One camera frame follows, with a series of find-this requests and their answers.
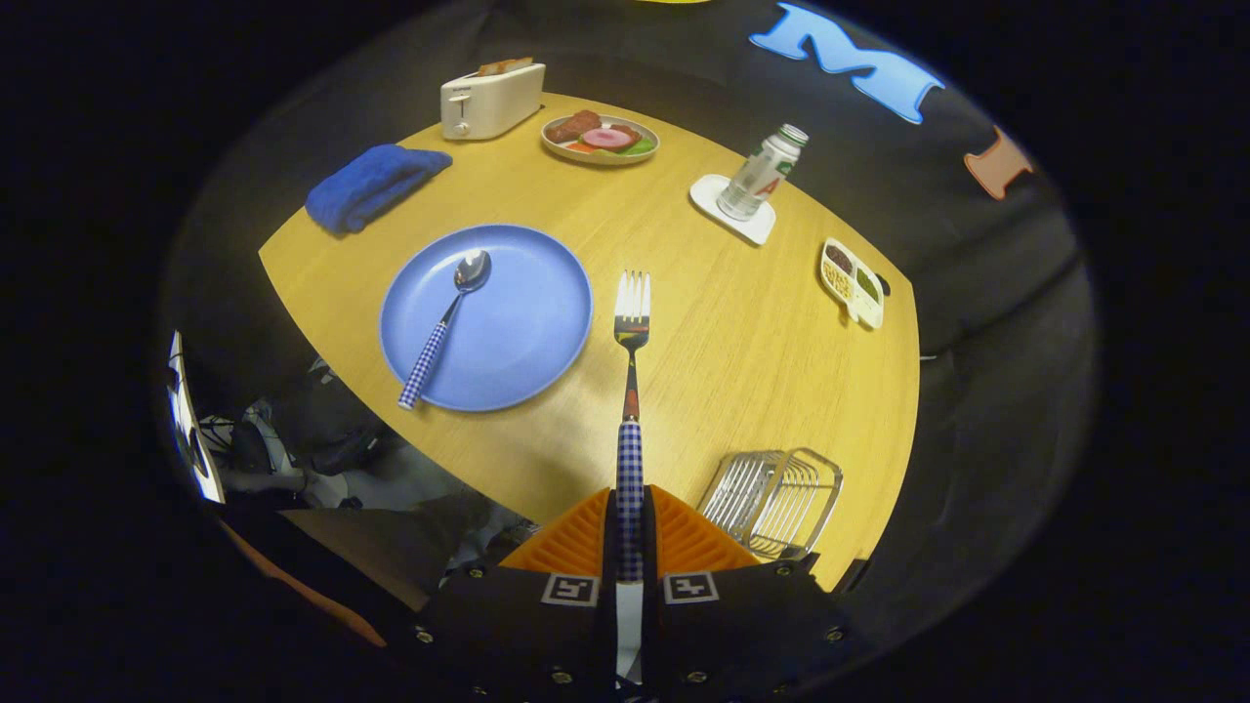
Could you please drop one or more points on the green lettuce leaf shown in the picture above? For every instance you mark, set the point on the green lettuce leaf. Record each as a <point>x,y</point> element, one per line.
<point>642,147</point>

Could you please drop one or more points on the brown toast slice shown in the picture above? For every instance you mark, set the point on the brown toast slice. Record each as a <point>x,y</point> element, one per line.
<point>491,68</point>
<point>520,64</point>

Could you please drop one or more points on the large brown meat piece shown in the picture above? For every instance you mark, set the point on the large brown meat piece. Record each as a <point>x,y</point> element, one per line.
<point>573,125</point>

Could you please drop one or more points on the white toaster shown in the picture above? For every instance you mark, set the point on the white toaster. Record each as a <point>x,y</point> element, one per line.
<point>493,103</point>

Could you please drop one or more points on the grey food plate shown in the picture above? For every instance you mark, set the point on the grey food plate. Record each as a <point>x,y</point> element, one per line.
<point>601,158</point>

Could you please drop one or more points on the white square coaster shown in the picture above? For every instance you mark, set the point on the white square coaster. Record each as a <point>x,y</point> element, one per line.
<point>752,229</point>

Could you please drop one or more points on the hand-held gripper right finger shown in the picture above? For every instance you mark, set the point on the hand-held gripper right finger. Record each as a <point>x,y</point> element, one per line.
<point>732,635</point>

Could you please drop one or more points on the black backdrop cloth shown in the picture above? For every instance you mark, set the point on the black backdrop cloth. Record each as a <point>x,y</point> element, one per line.
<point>977,293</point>

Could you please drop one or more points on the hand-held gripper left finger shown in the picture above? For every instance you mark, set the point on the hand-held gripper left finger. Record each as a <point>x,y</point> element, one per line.
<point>527,635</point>

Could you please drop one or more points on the person's brown trouser leg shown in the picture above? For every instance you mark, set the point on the person's brown trouser leg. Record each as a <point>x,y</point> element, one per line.
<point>361,547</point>

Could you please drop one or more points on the blue round plate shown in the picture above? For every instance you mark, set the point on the blue round plate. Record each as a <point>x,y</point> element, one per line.
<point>527,322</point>

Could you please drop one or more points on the small brown meat piece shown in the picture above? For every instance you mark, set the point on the small brown meat piece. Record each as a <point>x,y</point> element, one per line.
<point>627,131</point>

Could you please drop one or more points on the white divided bean dish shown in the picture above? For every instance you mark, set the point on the white divided bean dish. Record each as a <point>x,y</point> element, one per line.
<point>852,283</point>

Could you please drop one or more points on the white green-capped drink bottle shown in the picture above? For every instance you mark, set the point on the white green-capped drink bottle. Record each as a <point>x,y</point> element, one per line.
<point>757,176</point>

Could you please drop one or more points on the pink ham slice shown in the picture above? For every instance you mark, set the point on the pink ham slice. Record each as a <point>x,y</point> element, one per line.
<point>607,139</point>

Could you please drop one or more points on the folded blue towel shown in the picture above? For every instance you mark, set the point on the folded blue towel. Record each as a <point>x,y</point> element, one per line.
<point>371,186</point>

